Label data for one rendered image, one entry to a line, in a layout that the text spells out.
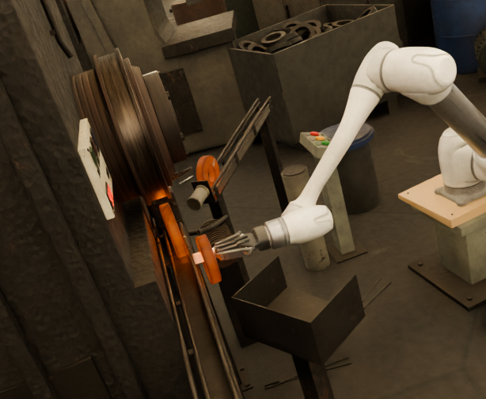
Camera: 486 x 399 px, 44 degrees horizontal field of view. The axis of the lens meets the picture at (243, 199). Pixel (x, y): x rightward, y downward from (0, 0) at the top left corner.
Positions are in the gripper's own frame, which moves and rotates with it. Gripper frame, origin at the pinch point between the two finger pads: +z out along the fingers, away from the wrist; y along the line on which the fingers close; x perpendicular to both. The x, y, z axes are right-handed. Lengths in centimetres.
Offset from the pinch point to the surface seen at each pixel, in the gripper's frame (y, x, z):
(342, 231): 78, -55, -69
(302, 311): -28.6, -9.4, -20.5
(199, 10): 487, 3, -83
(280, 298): -20.5, -9.0, -16.6
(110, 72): 6, 60, 11
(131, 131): -4.9, 45.8, 9.6
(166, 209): 14.0, 12.3, 7.0
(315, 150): 74, -9, -62
